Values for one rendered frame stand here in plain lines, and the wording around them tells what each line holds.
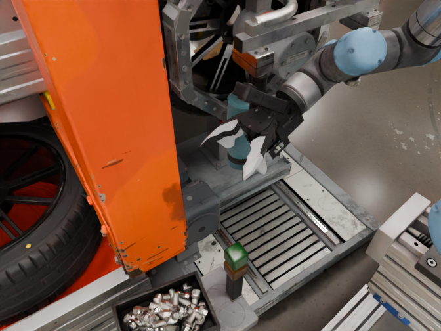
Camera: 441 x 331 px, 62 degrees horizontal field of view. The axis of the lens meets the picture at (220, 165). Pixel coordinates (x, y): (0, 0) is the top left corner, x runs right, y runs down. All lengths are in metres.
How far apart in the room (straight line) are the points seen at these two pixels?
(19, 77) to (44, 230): 0.41
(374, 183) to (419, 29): 1.26
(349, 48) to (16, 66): 0.80
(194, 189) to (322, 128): 1.09
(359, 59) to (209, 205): 0.70
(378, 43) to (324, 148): 1.35
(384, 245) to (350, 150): 1.30
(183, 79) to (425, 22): 0.57
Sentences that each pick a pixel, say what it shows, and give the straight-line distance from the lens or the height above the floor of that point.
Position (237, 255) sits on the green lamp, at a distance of 0.80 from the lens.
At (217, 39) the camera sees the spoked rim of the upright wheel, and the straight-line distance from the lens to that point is 1.15.
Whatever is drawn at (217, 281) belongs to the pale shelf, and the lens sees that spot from 1.00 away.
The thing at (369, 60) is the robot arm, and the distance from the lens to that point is 0.69.
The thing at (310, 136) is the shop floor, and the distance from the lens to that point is 2.07.
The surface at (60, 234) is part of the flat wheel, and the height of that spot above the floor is 0.50.
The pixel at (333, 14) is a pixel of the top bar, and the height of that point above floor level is 0.97.
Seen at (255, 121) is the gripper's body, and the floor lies 0.88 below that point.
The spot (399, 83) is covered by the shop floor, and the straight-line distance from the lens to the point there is 2.65.
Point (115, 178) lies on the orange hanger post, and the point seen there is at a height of 0.87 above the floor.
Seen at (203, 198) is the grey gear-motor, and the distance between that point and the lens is 1.20.
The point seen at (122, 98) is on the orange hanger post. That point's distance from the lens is 0.57.
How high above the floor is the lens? 1.35
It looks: 47 degrees down
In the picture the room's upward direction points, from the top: straight up
